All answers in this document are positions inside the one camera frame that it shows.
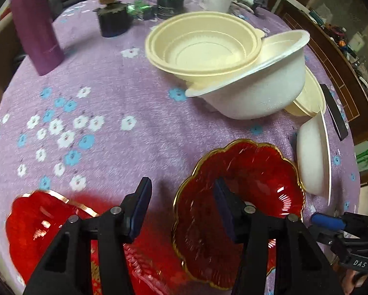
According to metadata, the purple floral tablecloth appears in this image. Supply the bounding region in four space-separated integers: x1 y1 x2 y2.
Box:
0 0 361 295

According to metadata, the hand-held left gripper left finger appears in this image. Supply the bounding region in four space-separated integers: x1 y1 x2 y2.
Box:
24 177 153 295

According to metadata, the person's right hand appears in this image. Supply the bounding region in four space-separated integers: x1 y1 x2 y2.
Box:
342 269 368 295

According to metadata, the black phone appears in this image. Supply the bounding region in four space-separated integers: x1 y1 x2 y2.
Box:
320 84 349 142

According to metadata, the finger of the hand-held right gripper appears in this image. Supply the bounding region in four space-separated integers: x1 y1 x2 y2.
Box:
308 226 341 246
310 213 346 232

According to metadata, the red gold-patterned plate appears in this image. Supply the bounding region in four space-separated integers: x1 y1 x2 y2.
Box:
90 241 184 295

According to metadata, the green circuit board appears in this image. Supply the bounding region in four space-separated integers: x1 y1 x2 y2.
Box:
127 0 155 20

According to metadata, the wooden cabinet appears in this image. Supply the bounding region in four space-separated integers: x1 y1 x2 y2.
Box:
276 0 368 145

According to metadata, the pile of shelf clutter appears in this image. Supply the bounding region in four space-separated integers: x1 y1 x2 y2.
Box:
307 6 368 114

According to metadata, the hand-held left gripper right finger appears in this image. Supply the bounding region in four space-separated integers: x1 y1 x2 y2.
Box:
214 177 336 295

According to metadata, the black gear motor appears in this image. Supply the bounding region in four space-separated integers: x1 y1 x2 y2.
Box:
93 1 133 38

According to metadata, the black cylindrical motor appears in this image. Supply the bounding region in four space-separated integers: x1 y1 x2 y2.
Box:
156 0 186 20

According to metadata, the purple tumbler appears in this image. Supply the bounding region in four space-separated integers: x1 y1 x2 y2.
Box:
10 0 64 77

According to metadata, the red gold-rimmed glass plate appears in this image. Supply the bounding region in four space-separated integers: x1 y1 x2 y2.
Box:
5 191 100 285
171 138 306 290

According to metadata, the white foam bowl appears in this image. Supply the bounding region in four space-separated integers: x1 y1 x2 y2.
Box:
185 30 310 120
296 106 332 206

